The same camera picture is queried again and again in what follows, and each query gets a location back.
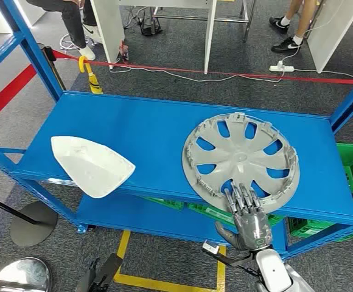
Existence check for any person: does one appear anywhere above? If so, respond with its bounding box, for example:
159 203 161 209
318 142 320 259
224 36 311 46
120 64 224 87
25 0 103 61
269 0 317 54

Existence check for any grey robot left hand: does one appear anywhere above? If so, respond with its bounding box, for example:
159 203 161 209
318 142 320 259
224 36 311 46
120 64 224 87
75 257 101 292

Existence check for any chrome stanchion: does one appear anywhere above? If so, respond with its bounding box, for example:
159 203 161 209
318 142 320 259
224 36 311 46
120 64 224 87
0 257 52 292

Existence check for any white power strip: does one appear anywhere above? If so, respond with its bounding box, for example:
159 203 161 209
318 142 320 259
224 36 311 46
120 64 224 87
269 60 295 74

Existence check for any white desk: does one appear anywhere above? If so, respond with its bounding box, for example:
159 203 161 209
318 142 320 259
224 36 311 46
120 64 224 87
90 0 218 75

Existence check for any white plastic mirror shell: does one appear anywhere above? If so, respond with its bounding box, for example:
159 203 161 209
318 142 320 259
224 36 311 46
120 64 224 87
51 136 136 200

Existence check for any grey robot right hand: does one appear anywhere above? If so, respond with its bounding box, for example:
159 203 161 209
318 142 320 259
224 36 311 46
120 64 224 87
215 182 273 251

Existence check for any blue metal shelf rack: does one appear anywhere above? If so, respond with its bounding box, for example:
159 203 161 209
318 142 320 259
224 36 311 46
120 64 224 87
0 0 353 262

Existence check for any yellow umbrella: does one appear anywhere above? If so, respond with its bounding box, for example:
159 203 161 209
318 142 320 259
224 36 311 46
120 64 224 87
78 55 104 95

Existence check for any yellow floor tape square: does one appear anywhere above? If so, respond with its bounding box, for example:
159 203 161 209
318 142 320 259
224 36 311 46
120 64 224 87
113 229 227 292

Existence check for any grey plastic wheel cover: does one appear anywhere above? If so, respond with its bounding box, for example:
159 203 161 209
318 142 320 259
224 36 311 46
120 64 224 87
181 112 301 214

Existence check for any white floor cable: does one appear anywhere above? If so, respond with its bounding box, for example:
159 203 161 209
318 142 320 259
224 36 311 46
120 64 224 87
109 64 285 84

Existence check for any red floor tape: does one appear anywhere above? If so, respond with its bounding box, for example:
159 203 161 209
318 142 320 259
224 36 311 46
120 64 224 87
0 63 37 130

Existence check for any red barrier belt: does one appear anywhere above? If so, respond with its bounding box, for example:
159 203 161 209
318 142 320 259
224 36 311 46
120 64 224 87
52 49 353 85

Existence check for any chrome table frame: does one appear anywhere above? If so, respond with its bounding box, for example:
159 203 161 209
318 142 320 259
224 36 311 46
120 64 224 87
152 0 256 43

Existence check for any black belt stanchion post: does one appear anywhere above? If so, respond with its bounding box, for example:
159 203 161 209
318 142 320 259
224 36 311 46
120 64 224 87
41 43 67 92

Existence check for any white desk panel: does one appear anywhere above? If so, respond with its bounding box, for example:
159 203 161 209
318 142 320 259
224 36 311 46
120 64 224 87
307 0 353 74

